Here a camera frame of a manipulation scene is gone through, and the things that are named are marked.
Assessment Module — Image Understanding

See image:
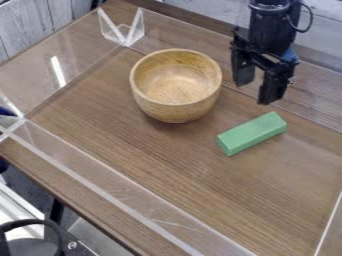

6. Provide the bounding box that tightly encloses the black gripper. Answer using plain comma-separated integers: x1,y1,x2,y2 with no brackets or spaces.
232,2,301,105

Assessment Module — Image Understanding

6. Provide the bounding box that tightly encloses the green rectangular block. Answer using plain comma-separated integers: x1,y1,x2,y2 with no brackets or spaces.
217,112,288,157

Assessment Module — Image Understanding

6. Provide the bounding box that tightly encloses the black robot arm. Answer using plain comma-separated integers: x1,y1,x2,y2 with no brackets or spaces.
232,0,301,105

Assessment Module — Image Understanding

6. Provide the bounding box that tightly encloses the brown wooden bowl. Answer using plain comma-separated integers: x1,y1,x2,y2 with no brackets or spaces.
130,48,224,123

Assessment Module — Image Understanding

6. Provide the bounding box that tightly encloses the blue object at edge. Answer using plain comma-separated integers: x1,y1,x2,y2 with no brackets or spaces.
0,105,18,174

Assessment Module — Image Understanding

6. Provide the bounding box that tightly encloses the black table leg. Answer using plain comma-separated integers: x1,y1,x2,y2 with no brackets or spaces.
50,199,66,224

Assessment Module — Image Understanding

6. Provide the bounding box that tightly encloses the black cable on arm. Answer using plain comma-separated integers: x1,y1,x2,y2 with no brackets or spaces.
286,2,316,34

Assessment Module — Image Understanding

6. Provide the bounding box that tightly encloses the clear acrylic corner bracket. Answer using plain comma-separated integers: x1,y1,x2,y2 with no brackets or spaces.
97,8,145,47

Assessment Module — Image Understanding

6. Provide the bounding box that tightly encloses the clear acrylic tray wall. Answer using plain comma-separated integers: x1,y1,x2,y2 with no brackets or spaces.
0,103,257,256

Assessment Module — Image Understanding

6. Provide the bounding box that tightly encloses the metal base plate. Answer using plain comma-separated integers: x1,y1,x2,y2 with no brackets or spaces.
62,216,134,256

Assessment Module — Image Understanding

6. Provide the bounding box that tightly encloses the black curved cable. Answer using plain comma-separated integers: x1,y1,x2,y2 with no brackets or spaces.
0,218,67,256

